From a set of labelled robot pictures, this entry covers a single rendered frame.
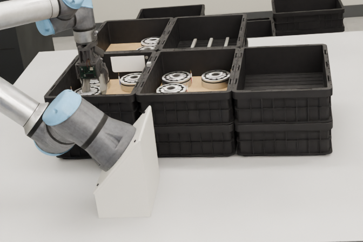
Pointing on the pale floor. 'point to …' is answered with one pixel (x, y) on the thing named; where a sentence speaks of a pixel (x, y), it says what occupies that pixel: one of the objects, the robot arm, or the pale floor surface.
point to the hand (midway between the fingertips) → (96, 94)
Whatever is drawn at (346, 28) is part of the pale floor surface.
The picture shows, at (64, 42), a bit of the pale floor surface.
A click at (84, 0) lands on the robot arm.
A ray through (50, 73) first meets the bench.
